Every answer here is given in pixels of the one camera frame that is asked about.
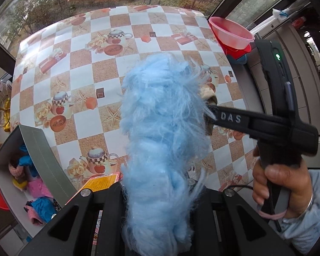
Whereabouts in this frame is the person's right forearm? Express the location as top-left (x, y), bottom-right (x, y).
top-left (277, 169), bottom-right (320, 255)

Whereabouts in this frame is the blue cloth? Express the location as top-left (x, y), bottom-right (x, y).
top-left (31, 197), bottom-right (58, 223)
top-left (18, 144), bottom-right (34, 167)

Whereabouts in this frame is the pink wrist strap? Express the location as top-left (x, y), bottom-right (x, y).
top-left (259, 209), bottom-right (287, 220)

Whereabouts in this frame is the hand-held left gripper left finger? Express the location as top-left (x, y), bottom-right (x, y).
top-left (19, 183), bottom-right (128, 256)

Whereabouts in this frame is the grey cardboard box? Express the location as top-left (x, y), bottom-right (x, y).
top-left (0, 124), bottom-right (78, 243)

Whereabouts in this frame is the light blue fluffy sock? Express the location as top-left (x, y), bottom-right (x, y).
top-left (119, 53), bottom-right (216, 256)

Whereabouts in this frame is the golden metal rack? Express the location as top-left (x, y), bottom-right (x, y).
top-left (0, 96), bottom-right (12, 134)

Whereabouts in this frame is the red plastic basin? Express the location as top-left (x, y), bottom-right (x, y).
top-left (208, 16), bottom-right (256, 60)

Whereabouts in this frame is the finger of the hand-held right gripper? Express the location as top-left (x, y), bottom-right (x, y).
top-left (204, 104), bottom-right (222, 126)

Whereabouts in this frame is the blue plastic basin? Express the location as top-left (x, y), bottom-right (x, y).
top-left (227, 53), bottom-right (248, 64)

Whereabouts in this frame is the silver bangle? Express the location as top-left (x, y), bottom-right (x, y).
top-left (296, 189), bottom-right (315, 216)

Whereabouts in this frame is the tan sock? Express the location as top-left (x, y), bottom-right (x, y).
top-left (199, 84), bottom-right (218, 136)

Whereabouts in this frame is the grey cabinet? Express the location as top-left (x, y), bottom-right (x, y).
top-left (247, 19), bottom-right (320, 142)

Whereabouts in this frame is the pink knitted sock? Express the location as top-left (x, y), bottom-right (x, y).
top-left (8, 163), bottom-right (26, 179)

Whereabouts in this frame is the pink and black sock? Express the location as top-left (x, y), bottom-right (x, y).
top-left (23, 204), bottom-right (44, 226)

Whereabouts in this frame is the yellow knitted sock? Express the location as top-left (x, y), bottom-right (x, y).
top-left (12, 177), bottom-right (28, 191)

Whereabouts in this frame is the person's right hand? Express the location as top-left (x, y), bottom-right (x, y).
top-left (252, 147), bottom-right (314, 219)

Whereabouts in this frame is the checkered printed tablecloth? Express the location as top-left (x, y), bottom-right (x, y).
top-left (9, 5), bottom-right (252, 192)

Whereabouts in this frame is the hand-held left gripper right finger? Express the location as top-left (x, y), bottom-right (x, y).
top-left (187, 188), bottom-right (295, 256)

